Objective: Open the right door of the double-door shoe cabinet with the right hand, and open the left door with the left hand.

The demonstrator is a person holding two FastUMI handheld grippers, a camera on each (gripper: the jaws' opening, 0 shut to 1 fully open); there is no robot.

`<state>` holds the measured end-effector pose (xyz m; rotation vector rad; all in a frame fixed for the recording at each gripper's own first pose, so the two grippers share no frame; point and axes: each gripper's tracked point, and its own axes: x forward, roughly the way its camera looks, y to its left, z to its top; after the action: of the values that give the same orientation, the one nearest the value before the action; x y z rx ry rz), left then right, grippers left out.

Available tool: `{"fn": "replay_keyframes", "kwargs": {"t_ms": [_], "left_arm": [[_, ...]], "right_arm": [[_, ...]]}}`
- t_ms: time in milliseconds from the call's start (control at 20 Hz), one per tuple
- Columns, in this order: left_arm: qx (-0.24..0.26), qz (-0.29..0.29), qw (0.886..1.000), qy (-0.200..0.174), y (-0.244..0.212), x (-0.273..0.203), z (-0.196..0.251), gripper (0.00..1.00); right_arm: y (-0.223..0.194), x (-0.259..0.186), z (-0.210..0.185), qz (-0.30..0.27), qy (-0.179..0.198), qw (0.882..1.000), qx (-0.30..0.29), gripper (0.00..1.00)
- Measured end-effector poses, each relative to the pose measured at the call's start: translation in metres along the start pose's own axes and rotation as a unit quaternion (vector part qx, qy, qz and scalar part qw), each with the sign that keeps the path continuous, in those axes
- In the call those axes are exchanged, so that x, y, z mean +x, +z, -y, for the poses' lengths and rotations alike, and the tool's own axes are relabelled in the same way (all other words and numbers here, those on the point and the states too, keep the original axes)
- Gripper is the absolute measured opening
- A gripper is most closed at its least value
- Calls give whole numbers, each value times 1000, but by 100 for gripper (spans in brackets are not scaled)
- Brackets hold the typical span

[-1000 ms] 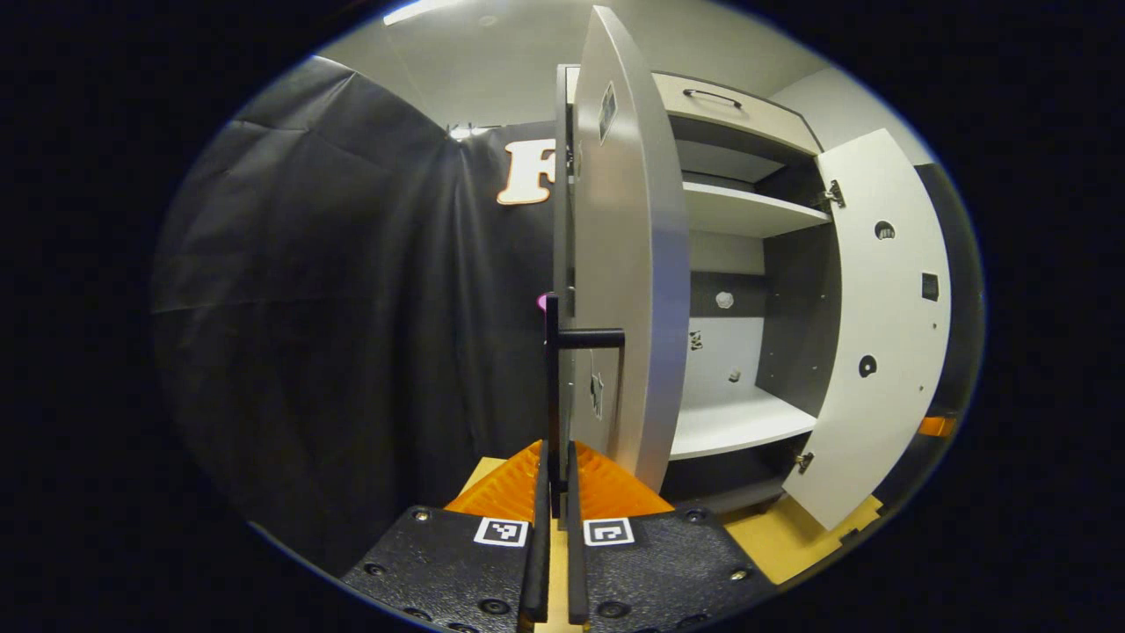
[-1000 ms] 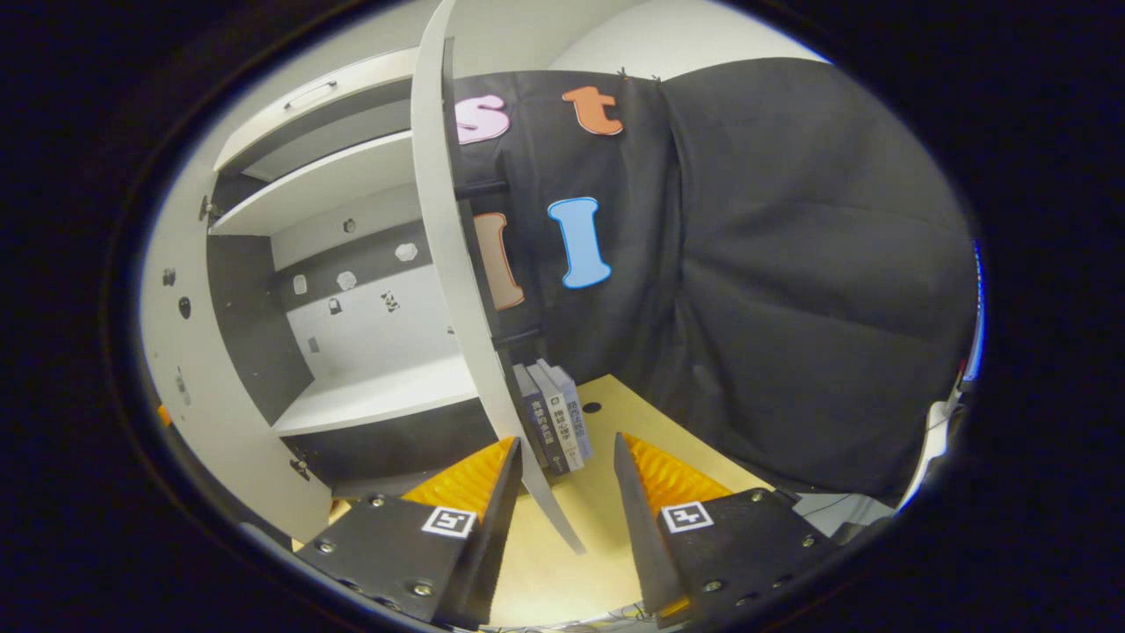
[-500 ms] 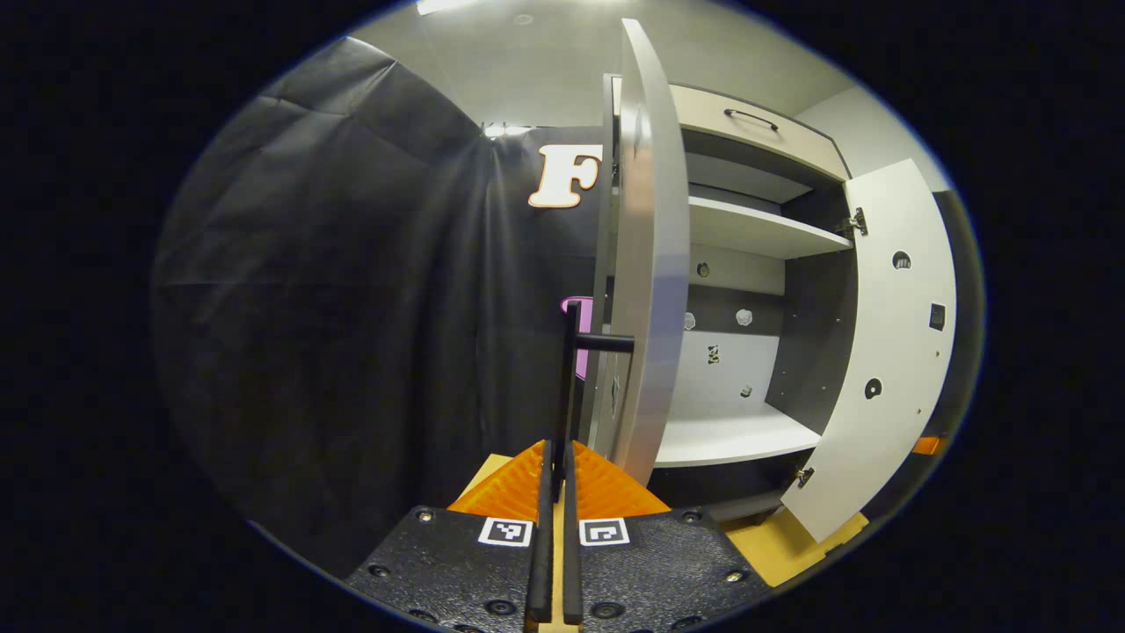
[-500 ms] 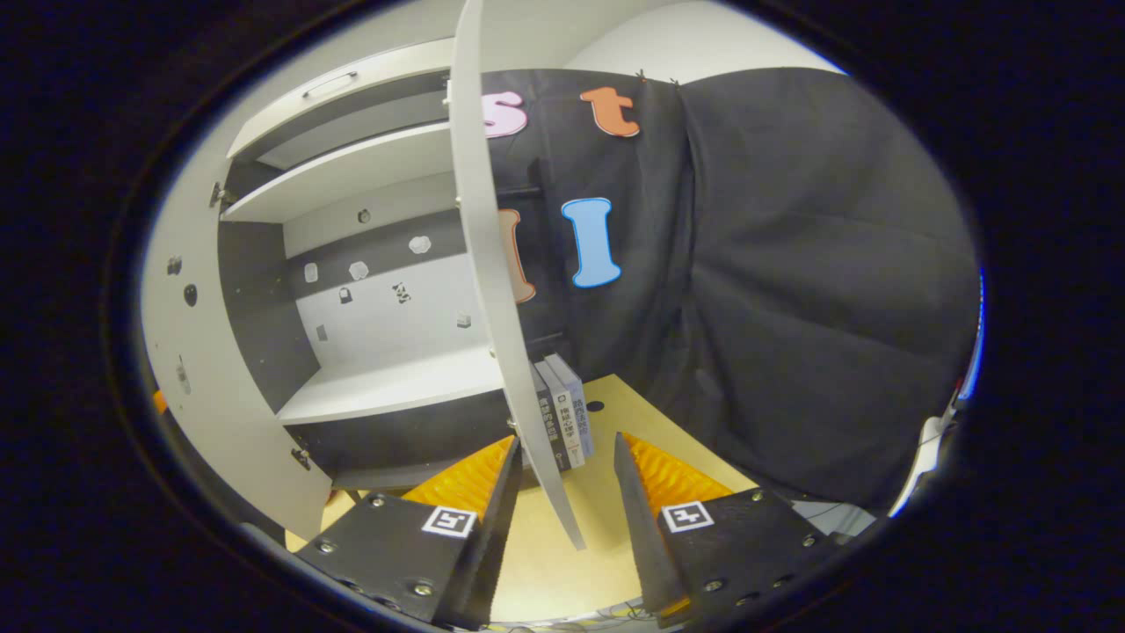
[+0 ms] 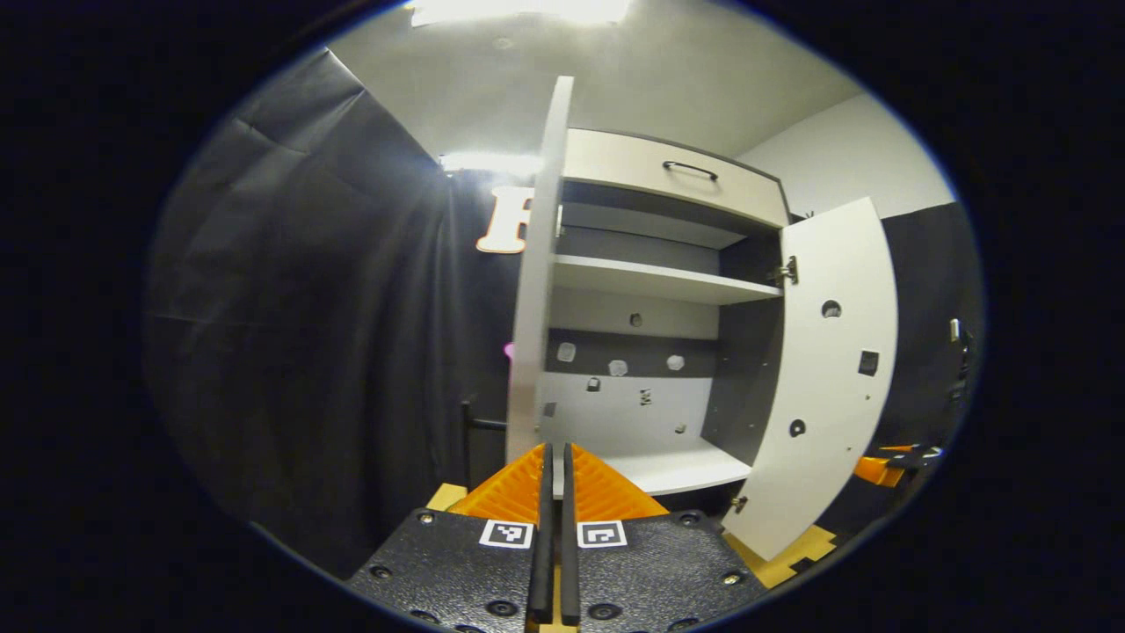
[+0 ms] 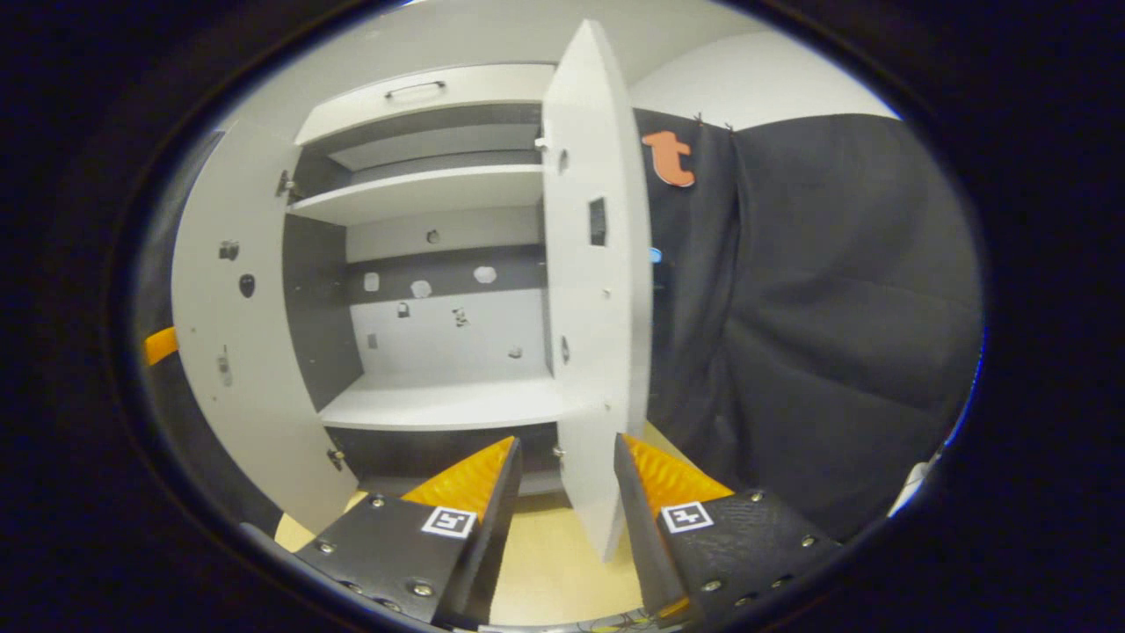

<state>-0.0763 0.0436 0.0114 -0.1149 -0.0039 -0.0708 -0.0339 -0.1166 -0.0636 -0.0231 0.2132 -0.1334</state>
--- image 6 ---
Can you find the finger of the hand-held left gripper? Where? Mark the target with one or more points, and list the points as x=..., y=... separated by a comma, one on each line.
x=161, y=346

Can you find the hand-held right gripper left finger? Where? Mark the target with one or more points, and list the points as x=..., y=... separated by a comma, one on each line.
x=492, y=545

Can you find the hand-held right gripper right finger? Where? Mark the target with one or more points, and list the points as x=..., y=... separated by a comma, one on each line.
x=646, y=554

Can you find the grey cabinet door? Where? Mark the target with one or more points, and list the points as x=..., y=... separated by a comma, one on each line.
x=255, y=387
x=593, y=352

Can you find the grey double-door shoe cabinet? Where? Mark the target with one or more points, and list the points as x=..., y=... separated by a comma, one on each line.
x=439, y=404

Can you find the grey cabinet drawer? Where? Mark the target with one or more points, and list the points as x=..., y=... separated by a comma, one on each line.
x=475, y=92

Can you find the black backdrop cloth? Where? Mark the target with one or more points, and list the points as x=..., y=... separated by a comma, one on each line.
x=835, y=334

